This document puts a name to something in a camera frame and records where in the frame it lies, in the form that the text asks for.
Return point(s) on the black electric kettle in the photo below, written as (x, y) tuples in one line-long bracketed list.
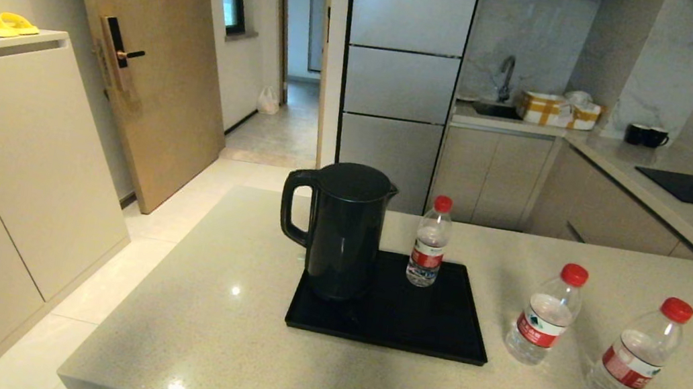
[(340, 241)]

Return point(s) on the clear water bottle red cap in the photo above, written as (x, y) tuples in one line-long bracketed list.
[(632, 360), (542, 320), (428, 247)]

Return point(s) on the tall grey refrigerator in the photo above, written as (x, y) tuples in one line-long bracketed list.
[(399, 86)]

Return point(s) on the white plastic bag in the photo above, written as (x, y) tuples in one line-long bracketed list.
[(268, 102)]

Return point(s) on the beige kitchen base cabinets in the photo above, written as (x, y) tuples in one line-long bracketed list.
[(492, 174)]

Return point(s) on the black rectangular serving tray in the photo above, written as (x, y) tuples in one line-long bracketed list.
[(423, 321)]

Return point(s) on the dark kitchen sink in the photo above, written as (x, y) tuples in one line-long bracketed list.
[(497, 110)]

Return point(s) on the metal kitchen faucet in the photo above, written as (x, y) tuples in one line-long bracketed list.
[(507, 74)]

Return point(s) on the light wooden door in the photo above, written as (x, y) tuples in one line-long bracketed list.
[(155, 59)]

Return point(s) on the crumpled white bag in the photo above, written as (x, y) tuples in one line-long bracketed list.
[(579, 98)]

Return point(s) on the black mug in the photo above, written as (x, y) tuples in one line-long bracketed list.
[(655, 137), (635, 134)]

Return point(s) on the white shoe cabinet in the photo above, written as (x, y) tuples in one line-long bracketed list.
[(17, 175)]

